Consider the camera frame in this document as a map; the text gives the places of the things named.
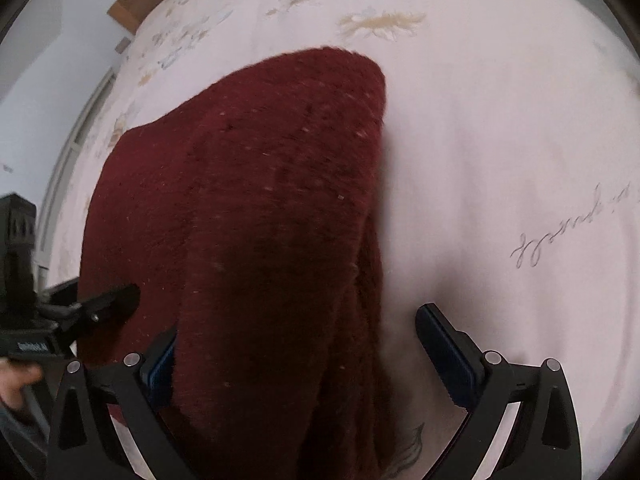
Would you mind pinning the dark red knitted sweater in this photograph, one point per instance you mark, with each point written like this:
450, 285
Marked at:
250, 185

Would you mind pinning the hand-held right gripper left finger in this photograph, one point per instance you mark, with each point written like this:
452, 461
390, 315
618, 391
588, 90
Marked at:
161, 367

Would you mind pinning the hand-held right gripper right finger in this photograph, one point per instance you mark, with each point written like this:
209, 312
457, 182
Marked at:
445, 355

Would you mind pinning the person's left forearm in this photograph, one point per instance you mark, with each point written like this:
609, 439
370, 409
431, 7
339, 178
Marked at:
15, 440

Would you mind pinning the white floral bedsheet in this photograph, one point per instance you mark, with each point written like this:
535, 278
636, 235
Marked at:
500, 135

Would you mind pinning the wooden headboard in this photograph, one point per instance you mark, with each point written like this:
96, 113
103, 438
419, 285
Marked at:
127, 10

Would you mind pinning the person's left hand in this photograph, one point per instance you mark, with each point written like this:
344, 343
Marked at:
17, 385

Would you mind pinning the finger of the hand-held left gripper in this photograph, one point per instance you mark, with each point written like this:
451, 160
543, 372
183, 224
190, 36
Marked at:
107, 302

